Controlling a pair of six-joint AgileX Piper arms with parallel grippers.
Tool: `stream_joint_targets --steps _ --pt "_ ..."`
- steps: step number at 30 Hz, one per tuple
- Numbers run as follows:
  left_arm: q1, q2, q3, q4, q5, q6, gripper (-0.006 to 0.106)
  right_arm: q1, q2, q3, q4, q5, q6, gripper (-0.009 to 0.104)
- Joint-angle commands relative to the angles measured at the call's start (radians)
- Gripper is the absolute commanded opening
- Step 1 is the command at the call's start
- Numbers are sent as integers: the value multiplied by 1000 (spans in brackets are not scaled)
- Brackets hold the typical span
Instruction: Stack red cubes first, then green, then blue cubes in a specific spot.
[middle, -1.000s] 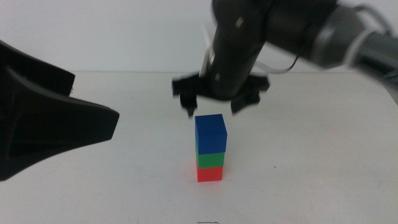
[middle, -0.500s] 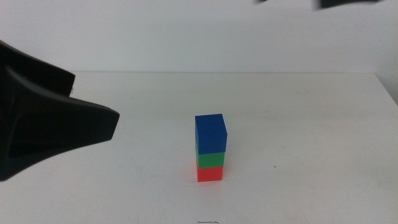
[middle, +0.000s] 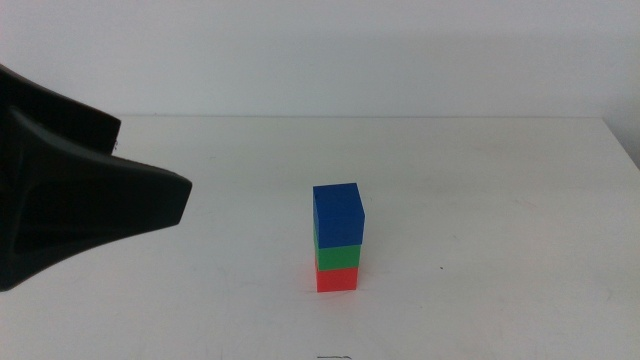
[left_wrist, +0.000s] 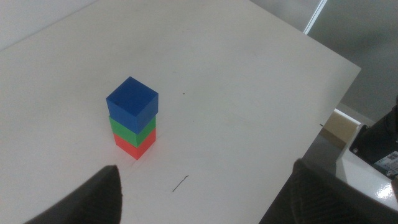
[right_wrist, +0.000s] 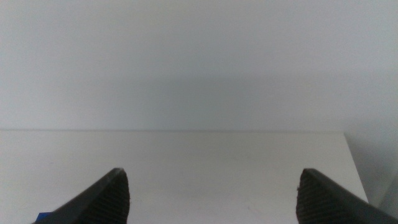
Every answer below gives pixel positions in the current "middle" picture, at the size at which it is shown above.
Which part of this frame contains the blue cube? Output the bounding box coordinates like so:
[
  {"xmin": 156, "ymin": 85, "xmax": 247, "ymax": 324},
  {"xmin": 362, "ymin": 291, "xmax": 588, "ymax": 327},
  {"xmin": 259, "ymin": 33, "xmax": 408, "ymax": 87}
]
[{"xmin": 312, "ymin": 182, "xmax": 366, "ymax": 250}]

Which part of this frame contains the green cube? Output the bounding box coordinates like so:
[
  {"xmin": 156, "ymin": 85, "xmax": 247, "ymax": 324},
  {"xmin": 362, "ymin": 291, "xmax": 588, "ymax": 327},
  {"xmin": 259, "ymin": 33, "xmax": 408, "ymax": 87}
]
[{"xmin": 313, "ymin": 229, "xmax": 362, "ymax": 272}]

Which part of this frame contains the red cube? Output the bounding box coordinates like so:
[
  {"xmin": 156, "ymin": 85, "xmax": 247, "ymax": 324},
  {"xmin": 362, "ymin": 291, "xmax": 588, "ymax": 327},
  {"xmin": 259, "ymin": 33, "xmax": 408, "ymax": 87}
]
[{"xmin": 315, "ymin": 264, "xmax": 360, "ymax": 294}]

